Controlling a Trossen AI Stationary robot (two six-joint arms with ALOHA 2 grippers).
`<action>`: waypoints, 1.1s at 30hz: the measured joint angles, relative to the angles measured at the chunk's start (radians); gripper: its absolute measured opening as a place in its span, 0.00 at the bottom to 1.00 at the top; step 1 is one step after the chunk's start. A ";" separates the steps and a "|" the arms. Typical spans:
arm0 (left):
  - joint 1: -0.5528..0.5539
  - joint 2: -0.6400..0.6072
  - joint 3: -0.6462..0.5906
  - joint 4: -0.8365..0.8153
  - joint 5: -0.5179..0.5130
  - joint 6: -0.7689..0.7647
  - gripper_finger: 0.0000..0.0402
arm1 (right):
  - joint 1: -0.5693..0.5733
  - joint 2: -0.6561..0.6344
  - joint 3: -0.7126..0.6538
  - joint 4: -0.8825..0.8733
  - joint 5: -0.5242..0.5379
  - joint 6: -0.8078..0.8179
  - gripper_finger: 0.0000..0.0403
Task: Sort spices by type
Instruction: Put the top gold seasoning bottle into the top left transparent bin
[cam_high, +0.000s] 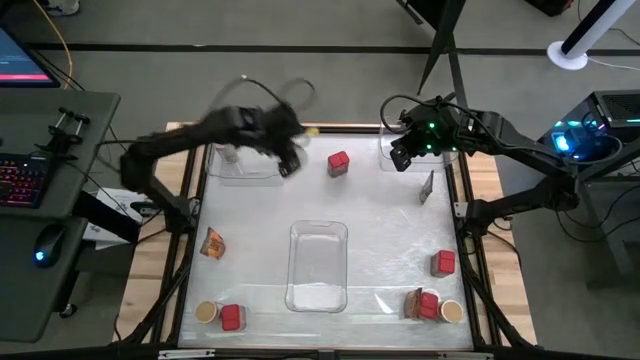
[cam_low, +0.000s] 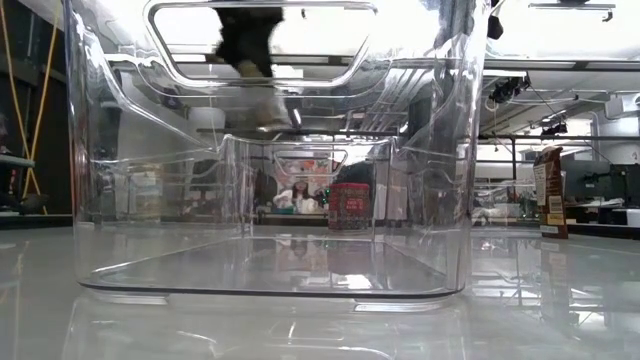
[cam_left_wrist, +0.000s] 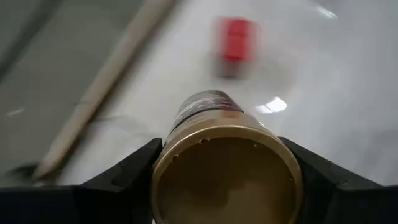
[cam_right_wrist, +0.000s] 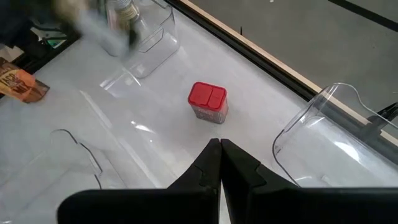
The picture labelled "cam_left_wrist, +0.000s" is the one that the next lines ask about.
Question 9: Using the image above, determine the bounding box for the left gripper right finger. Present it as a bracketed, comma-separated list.
[278, 136, 398, 224]

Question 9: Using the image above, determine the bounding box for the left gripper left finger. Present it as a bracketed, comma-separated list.
[0, 138, 164, 224]

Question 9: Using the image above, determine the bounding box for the red-lid patterned spice tin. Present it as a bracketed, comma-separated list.
[214, 15, 261, 78]

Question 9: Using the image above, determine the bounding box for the gold-lid spice jar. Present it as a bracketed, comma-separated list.
[150, 89, 305, 224]

